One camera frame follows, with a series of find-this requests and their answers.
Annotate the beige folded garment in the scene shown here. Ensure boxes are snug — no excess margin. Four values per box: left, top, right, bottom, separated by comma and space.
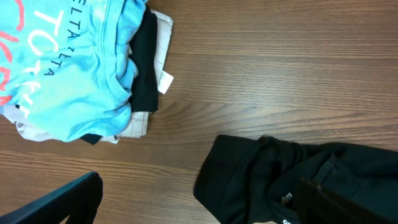
1, 10, 174, 144

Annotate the black t-shirt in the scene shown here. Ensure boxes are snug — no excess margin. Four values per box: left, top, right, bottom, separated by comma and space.
193, 135, 397, 223

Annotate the dark folded garment in pile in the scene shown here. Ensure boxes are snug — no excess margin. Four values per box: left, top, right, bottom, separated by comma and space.
81, 7, 158, 145

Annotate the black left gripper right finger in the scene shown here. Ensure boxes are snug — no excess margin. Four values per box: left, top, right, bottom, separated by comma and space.
294, 178, 394, 224

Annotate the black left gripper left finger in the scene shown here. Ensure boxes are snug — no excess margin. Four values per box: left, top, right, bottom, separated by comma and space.
1, 172, 103, 224

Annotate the light blue printed t-shirt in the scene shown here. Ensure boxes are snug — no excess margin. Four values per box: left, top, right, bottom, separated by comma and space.
1, 0, 146, 142

